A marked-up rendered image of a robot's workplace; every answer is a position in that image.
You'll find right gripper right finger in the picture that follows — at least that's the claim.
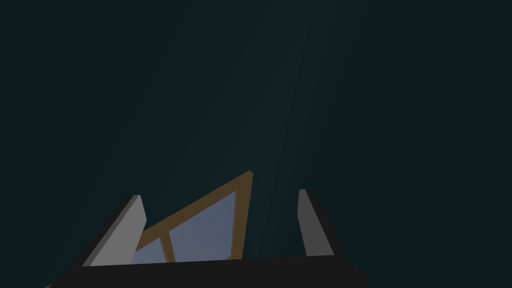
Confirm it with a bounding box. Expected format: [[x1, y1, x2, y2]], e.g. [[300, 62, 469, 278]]
[[297, 188, 350, 258]]

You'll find brown framed window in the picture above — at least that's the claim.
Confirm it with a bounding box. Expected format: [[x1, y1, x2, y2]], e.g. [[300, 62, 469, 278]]
[[131, 170, 255, 265]]

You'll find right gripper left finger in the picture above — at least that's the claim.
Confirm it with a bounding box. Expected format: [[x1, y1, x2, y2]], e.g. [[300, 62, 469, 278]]
[[72, 194, 148, 268]]

